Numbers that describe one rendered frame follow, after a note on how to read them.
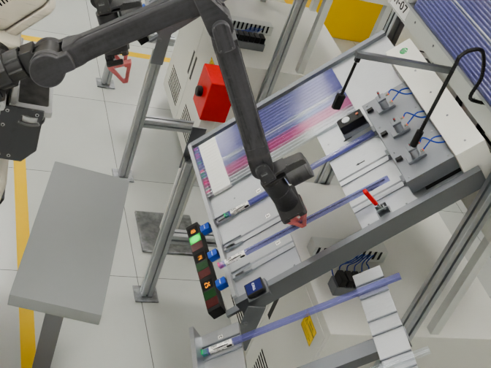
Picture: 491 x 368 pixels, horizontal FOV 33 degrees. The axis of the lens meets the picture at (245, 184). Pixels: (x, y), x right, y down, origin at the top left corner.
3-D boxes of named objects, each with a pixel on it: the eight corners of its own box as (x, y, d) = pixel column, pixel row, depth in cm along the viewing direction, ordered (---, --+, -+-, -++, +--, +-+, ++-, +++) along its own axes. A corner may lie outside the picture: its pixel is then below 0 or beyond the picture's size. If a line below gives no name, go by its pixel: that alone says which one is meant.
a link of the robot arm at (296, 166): (248, 151, 208) (253, 169, 200) (289, 129, 206) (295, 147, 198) (270, 185, 214) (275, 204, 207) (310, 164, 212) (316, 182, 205)
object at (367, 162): (370, 242, 217) (362, 231, 214) (299, 99, 266) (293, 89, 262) (484, 179, 212) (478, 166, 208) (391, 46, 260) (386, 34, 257)
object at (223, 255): (244, 310, 223) (231, 297, 218) (198, 159, 272) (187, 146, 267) (248, 308, 223) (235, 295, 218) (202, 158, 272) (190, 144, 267)
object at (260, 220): (243, 304, 221) (238, 297, 219) (197, 152, 270) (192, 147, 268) (306, 269, 218) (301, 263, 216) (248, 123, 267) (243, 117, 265)
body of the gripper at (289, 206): (296, 188, 218) (284, 171, 213) (307, 214, 211) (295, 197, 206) (274, 199, 219) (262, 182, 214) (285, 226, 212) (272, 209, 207)
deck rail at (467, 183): (246, 316, 222) (235, 304, 217) (244, 310, 223) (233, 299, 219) (488, 185, 210) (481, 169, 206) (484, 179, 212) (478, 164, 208)
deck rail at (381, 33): (198, 159, 272) (188, 147, 268) (197, 155, 273) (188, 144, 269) (391, 46, 261) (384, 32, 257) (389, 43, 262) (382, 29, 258)
